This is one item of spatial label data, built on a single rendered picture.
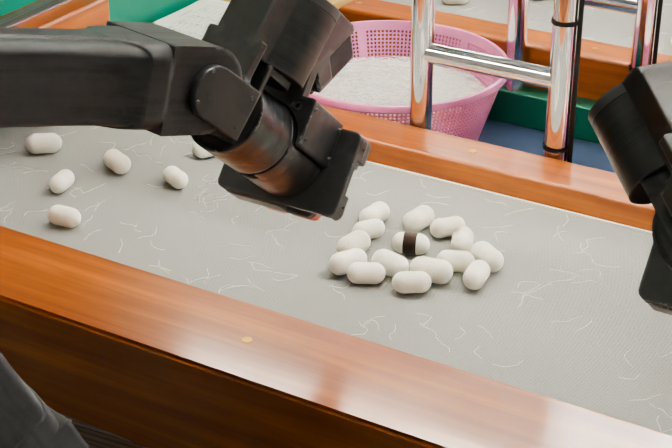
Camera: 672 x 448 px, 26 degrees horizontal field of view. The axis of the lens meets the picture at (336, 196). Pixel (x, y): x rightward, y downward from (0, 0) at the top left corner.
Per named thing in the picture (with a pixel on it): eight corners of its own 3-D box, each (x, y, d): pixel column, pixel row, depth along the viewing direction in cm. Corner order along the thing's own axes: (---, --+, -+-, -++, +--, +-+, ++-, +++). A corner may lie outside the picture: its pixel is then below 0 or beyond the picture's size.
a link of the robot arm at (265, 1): (277, -1, 105) (179, -83, 96) (366, 27, 100) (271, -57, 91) (204, 140, 104) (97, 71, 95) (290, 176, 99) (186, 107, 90)
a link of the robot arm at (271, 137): (256, 76, 104) (212, 39, 98) (320, 102, 102) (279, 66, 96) (212, 161, 104) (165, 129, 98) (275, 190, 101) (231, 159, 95)
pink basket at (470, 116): (537, 176, 159) (542, 95, 154) (296, 199, 154) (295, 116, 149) (467, 85, 182) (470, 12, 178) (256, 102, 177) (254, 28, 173)
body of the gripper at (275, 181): (256, 113, 111) (211, 78, 105) (372, 141, 106) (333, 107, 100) (226, 192, 110) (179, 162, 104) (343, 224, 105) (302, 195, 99)
